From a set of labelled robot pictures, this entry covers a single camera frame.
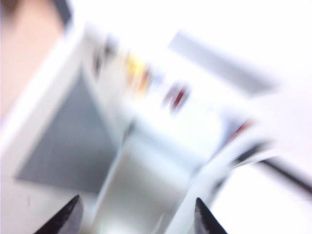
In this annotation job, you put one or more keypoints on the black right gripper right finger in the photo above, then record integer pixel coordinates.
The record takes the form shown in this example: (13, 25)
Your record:
(207, 221)

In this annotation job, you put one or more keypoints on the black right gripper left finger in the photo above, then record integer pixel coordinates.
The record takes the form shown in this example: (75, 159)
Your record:
(68, 219)

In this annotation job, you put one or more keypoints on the white glass-pane cabinet door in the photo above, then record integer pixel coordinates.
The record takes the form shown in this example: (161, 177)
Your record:
(68, 136)

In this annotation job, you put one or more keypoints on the red white beverage can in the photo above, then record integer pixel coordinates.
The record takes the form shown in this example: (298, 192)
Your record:
(178, 97)

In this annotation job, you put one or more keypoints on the white cabinet carcass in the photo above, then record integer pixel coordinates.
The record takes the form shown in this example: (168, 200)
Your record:
(170, 126)

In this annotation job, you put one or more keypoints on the yellow detergent bottle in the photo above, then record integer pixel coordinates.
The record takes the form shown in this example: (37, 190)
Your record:
(135, 68)

